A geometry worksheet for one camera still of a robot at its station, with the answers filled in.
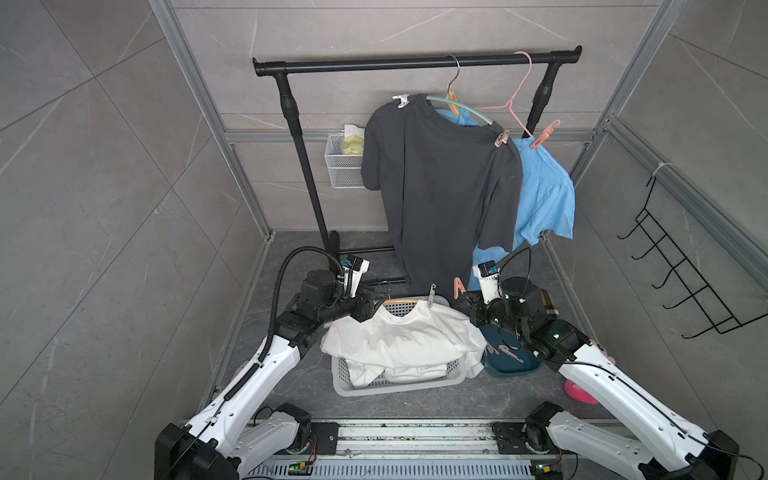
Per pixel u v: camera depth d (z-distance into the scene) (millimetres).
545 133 634
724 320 577
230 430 400
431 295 847
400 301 880
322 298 573
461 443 733
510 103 648
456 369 784
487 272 625
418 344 797
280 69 553
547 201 717
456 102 635
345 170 871
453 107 733
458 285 746
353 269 641
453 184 707
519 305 529
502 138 592
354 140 856
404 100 663
